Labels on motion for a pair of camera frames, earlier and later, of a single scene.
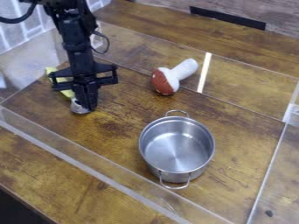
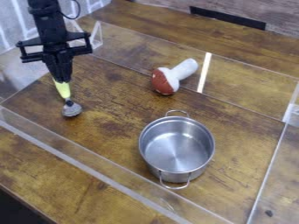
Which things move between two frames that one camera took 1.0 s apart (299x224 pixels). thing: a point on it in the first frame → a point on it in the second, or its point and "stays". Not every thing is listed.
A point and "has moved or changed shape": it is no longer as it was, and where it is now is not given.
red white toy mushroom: (165, 80) stays
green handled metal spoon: (77, 107) has moved or changed shape
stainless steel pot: (177, 144) stays
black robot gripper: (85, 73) → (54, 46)
